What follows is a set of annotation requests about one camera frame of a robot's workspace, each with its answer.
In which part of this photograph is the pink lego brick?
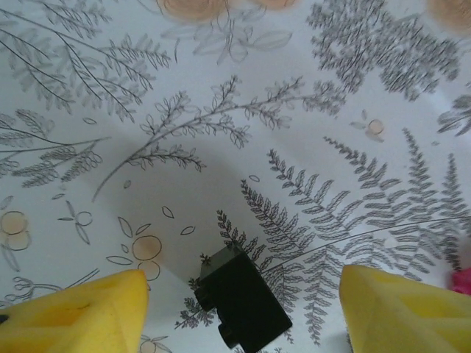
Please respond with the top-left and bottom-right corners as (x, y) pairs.
(448, 270), (471, 296)

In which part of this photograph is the black lego brick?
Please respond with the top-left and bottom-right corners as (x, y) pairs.
(192, 245), (294, 353)

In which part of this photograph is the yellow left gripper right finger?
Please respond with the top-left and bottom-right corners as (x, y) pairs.
(338, 264), (471, 353)

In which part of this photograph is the floral patterned tablecloth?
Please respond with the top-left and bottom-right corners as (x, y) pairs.
(0, 0), (471, 353)

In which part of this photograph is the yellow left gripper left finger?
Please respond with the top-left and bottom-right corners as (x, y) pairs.
(0, 269), (150, 353)

